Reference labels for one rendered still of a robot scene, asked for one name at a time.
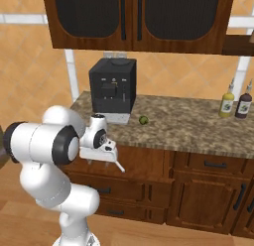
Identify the dark brown squeeze bottle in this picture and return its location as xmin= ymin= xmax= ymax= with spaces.
xmin=234 ymin=78 xmax=254 ymax=120

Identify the brown wall cupboard door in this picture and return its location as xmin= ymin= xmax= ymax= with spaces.
xmin=131 ymin=0 xmax=236 ymax=56
xmin=42 ymin=0 xmax=134 ymax=53

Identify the yellow squeeze bottle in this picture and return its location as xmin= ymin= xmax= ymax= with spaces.
xmin=218 ymin=78 xmax=236 ymax=119

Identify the brown wooden open drawer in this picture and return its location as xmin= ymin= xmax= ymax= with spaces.
xmin=63 ymin=145 xmax=176 ymax=208

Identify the brown wooden drawer front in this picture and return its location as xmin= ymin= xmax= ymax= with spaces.
xmin=94 ymin=199 xmax=168 ymax=225
xmin=173 ymin=151 xmax=254 ymax=179

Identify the black coffee machine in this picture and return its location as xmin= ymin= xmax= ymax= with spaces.
xmin=87 ymin=57 xmax=138 ymax=126

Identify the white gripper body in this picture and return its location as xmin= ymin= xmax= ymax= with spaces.
xmin=78 ymin=146 xmax=119 ymax=164

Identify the black cupboard door handle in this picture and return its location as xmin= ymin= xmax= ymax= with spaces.
xmin=120 ymin=0 xmax=128 ymax=42
xmin=136 ymin=0 xmax=144 ymax=42
xmin=246 ymin=197 xmax=254 ymax=215
xmin=232 ymin=183 xmax=248 ymax=212

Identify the green lime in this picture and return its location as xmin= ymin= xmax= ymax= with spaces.
xmin=138 ymin=115 xmax=150 ymax=126

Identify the brown base cupboard door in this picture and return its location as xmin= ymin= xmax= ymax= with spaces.
xmin=167 ymin=171 xmax=248 ymax=234
xmin=231 ymin=184 xmax=254 ymax=239

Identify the white wall socket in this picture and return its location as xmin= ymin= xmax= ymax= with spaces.
xmin=102 ymin=51 xmax=128 ymax=60

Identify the black drawer handle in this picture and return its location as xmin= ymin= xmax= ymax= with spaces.
xmin=96 ymin=186 xmax=112 ymax=195
xmin=106 ymin=209 xmax=126 ymax=217
xmin=203 ymin=160 xmax=228 ymax=169

